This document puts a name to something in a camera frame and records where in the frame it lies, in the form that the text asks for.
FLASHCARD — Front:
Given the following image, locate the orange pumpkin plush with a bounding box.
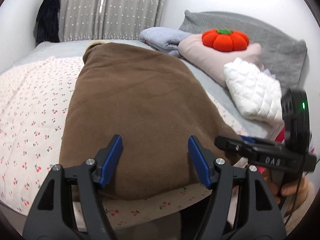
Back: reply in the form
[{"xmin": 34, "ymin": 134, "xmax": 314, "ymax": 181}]
[{"xmin": 201, "ymin": 29, "xmax": 250, "ymax": 52}]

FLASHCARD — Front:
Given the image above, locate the brown corduroy coat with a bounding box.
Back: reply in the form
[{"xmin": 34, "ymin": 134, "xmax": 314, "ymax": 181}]
[{"xmin": 59, "ymin": 43, "xmax": 240, "ymax": 200}]

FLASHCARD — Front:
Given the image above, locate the cherry print white sheet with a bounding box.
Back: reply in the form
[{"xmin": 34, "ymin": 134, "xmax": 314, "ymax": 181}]
[{"xmin": 0, "ymin": 55, "xmax": 251, "ymax": 229}]

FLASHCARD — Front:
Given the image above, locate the right hand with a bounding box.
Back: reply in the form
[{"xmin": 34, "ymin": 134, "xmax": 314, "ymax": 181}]
[{"xmin": 262, "ymin": 169, "xmax": 315, "ymax": 220}]

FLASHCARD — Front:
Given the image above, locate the black tracker puck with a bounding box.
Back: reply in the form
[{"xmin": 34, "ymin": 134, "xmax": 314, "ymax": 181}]
[{"xmin": 281, "ymin": 88, "xmax": 311, "ymax": 155}]

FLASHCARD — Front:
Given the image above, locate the grey quilted pillow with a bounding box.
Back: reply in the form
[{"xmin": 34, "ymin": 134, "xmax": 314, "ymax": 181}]
[{"xmin": 180, "ymin": 10, "xmax": 308, "ymax": 92}]

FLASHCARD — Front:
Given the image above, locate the pink pillow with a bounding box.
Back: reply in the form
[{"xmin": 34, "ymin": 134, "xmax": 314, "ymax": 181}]
[{"xmin": 178, "ymin": 34, "xmax": 264, "ymax": 88}]

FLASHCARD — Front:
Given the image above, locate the grey dotted curtain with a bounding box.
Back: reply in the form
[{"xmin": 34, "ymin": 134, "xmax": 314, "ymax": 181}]
[{"xmin": 59, "ymin": 0, "xmax": 165, "ymax": 42}]

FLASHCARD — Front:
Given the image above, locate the white quilted jacket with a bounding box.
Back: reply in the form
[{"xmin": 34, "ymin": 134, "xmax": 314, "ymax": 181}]
[{"xmin": 223, "ymin": 57, "xmax": 283, "ymax": 126}]

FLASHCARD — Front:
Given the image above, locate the light blue folded blanket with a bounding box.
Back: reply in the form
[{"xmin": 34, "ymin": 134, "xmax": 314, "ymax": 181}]
[{"xmin": 139, "ymin": 27, "xmax": 192, "ymax": 57}]

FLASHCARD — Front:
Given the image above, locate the dark hanging garment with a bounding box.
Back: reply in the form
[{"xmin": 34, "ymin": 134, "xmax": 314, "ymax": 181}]
[{"xmin": 36, "ymin": 0, "xmax": 61, "ymax": 45}]

